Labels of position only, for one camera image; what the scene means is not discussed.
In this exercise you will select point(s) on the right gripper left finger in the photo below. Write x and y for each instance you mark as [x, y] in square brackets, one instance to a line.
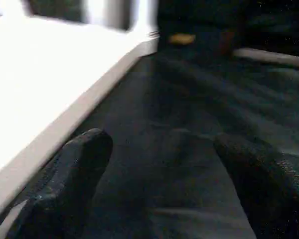
[64, 189]

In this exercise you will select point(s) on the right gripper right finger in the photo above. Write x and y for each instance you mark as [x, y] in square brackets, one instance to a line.
[264, 184]

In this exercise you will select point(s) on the black table mat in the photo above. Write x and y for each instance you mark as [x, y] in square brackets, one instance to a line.
[189, 124]

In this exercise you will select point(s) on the white plastic table top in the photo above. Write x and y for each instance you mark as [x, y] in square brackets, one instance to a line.
[40, 74]

